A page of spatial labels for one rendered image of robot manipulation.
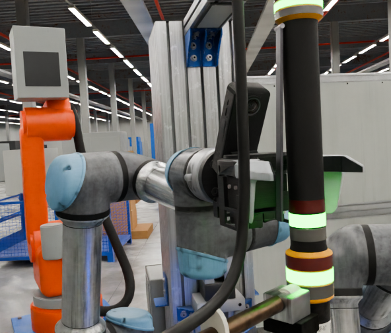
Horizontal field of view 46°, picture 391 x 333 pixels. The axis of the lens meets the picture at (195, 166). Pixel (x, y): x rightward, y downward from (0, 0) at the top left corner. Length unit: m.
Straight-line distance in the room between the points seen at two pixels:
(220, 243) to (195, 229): 0.05
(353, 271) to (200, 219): 0.35
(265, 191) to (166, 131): 0.81
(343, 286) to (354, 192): 1.66
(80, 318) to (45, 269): 3.23
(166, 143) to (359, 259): 0.64
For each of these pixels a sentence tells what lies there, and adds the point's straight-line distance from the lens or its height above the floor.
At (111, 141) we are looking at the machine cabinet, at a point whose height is 1.81.
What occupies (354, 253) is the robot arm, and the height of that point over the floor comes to 1.47.
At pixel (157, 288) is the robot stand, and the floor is 1.20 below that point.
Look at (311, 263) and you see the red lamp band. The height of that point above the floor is 1.57.
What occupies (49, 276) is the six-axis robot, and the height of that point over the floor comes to 0.58.
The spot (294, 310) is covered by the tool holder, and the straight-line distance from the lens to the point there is 0.41.
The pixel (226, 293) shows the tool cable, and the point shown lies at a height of 1.57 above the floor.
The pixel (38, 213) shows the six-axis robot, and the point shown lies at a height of 1.11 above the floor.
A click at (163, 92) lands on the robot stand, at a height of 1.83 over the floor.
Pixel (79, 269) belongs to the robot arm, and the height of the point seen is 1.43.
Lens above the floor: 1.68
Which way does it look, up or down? 3 degrees down
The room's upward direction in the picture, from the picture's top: 3 degrees counter-clockwise
